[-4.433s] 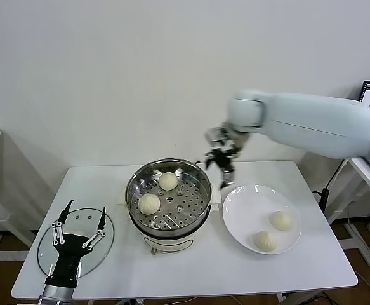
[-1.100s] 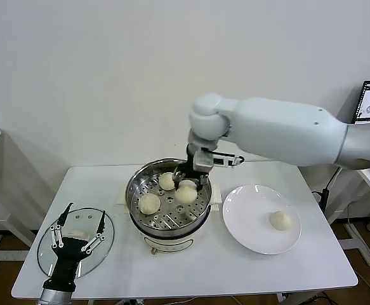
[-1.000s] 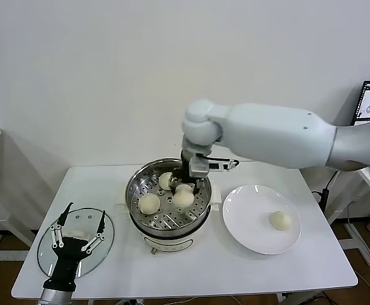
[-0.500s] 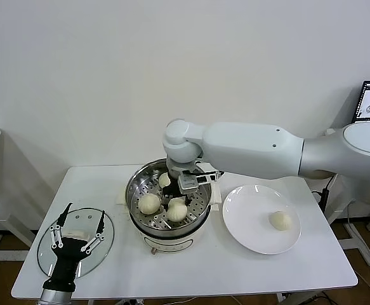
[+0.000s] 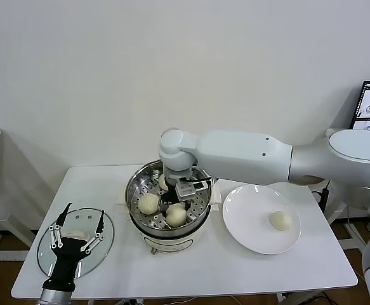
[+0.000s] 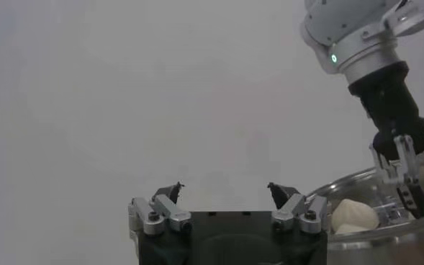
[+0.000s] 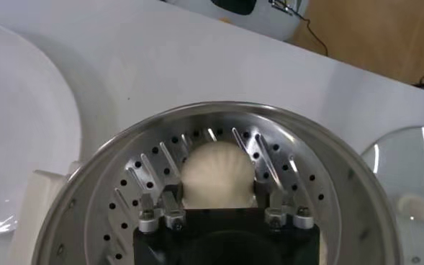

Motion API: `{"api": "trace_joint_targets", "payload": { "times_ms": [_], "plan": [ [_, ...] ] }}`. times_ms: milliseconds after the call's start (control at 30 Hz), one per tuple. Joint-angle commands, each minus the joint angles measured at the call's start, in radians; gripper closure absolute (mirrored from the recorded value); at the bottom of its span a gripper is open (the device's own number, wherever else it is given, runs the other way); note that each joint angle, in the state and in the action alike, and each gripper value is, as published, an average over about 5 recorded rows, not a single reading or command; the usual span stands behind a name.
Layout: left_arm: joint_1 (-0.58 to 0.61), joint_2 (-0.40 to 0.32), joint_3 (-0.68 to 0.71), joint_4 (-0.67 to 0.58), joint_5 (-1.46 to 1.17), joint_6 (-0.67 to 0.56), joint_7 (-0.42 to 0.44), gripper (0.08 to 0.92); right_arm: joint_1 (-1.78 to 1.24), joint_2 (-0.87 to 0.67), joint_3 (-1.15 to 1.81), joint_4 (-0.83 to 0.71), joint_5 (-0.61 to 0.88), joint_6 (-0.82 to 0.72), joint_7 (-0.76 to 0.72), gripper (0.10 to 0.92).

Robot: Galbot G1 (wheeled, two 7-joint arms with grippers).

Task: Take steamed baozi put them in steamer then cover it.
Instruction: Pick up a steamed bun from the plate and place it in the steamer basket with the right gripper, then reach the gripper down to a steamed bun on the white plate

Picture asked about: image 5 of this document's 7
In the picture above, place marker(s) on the white steamed baozi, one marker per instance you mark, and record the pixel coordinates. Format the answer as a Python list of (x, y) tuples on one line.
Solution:
[(163, 182), (280, 220), (175, 216), (149, 204)]

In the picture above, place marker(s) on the black clamp post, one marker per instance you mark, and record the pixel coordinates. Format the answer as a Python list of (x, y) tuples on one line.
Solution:
[(324, 198)]

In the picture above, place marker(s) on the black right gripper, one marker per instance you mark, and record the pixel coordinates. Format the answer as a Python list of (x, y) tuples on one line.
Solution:
[(171, 194)]

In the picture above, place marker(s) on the white electric cooker base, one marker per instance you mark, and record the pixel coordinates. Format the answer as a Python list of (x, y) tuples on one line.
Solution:
[(172, 243)]

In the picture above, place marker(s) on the white side table with laptop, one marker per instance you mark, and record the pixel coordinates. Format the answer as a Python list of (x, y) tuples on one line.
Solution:
[(354, 249)]

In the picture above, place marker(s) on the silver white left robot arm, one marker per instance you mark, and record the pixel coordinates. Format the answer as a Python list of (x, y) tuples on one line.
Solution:
[(56, 297)]

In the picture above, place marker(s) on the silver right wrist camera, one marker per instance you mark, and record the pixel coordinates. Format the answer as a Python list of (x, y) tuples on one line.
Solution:
[(184, 191)]

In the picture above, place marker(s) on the perforated stainless steel steamer basket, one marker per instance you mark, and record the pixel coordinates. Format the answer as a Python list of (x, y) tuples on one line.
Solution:
[(134, 190)]

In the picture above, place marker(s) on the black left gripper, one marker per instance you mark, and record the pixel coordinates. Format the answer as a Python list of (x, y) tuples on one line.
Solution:
[(68, 257)]

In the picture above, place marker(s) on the round white plate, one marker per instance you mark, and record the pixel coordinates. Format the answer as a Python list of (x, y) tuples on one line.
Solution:
[(245, 219)]

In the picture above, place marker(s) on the round glass pot lid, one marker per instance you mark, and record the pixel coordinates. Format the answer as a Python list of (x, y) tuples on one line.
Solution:
[(105, 251)]

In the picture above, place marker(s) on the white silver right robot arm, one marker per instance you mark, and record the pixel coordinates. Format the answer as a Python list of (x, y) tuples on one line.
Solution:
[(241, 155)]

